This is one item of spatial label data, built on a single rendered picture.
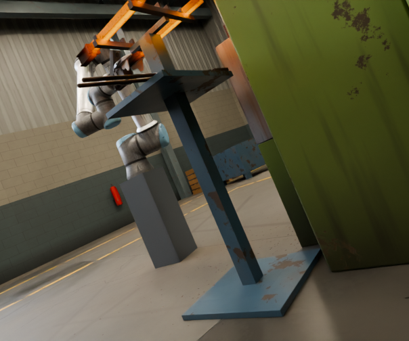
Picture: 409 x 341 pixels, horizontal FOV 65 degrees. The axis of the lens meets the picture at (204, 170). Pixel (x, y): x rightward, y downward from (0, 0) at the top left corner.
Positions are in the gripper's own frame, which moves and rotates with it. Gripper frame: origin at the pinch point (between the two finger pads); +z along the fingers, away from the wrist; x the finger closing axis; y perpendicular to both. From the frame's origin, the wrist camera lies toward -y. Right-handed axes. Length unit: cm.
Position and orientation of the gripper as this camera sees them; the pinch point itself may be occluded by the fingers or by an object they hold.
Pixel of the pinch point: (136, 54)
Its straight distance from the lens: 148.8
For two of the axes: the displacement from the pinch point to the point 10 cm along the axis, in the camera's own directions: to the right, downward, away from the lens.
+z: 7.3, -3.2, -6.1
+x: -5.6, 2.3, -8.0
